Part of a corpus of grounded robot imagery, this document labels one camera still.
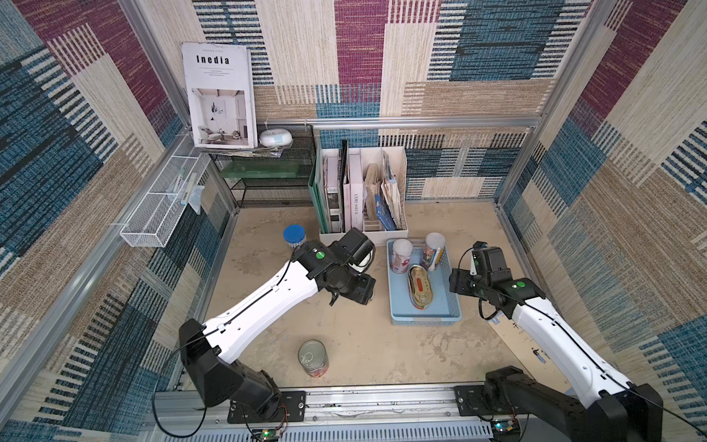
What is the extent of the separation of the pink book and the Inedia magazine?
32cm

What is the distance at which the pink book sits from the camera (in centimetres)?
93

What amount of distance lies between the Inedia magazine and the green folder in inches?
7.8

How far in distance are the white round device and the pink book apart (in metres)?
0.23

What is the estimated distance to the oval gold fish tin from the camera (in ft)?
2.99

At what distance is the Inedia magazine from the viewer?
759mm

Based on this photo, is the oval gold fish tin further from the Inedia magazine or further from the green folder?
the Inedia magazine

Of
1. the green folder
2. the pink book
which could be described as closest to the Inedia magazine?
the green folder

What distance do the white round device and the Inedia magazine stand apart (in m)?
0.06

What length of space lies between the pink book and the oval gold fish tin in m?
0.26

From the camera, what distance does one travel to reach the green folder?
2.81 feet

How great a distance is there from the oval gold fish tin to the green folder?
365 mm

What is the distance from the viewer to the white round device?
88 centimetres
